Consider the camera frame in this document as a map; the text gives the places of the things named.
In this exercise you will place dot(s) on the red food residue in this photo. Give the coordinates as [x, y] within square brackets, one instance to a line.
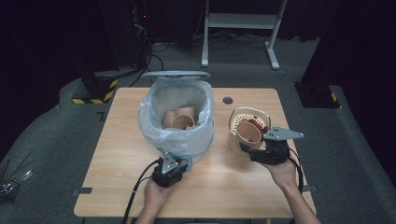
[257, 120]

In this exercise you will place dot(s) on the person's right hand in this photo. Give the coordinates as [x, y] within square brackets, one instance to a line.
[283, 174]

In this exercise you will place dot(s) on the white metal stand frame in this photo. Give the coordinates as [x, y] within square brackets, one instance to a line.
[239, 21]

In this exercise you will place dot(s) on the dark computer tower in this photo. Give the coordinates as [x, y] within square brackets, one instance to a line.
[140, 31]

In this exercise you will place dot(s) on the grey tape piece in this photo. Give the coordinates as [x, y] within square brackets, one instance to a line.
[309, 188]
[82, 191]

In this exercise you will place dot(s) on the white trash bin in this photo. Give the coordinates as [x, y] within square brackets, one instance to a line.
[176, 74]

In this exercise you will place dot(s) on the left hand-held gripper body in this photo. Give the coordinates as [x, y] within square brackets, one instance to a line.
[169, 172]

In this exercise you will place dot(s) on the clear plastic bin bag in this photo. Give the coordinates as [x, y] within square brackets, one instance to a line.
[174, 140]

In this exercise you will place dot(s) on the person's left hand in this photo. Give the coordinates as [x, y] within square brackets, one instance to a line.
[155, 194]

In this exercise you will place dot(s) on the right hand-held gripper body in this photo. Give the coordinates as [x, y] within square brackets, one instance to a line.
[274, 151]

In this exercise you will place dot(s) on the metal tripod legs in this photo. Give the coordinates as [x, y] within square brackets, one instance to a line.
[14, 182]

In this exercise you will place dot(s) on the beige paper cup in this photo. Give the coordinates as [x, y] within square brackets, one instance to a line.
[183, 122]
[187, 110]
[168, 119]
[249, 132]

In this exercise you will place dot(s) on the black stand yellow striped base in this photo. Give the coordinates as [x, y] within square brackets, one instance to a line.
[99, 90]

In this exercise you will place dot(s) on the beige strainer container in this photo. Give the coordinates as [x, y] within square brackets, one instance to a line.
[234, 143]

